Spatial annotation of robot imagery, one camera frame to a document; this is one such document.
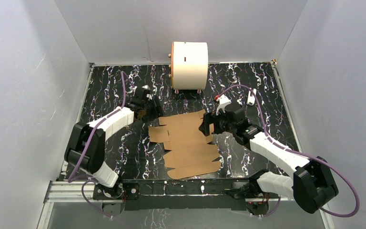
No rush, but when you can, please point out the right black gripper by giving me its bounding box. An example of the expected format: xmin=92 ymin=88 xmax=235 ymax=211
xmin=198 ymin=109 xmax=236 ymax=136

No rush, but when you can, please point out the brown cardboard box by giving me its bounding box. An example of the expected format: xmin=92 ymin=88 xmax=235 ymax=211
xmin=148 ymin=110 xmax=222 ymax=179

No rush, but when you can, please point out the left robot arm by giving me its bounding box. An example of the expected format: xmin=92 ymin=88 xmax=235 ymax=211
xmin=64 ymin=85 xmax=163 ymax=198

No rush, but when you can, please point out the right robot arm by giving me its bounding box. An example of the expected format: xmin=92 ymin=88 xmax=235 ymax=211
xmin=199 ymin=104 xmax=339 ymax=213

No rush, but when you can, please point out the small white plastic clip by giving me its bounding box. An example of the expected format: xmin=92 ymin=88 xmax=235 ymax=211
xmin=246 ymin=88 xmax=257 ymax=106

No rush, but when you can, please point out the white cylindrical drum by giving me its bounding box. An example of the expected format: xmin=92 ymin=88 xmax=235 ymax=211
xmin=170 ymin=42 xmax=209 ymax=92

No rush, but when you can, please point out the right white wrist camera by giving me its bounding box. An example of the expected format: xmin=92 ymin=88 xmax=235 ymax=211
xmin=215 ymin=94 xmax=231 ymax=115

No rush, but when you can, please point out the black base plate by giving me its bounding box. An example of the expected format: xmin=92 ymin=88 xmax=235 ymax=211
xmin=93 ymin=179 xmax=280 ymax=219

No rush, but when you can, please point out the aluminium frame rail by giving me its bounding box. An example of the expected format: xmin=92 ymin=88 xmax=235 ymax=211
xmin=37 ymin=179 xmax=336 ymax=229

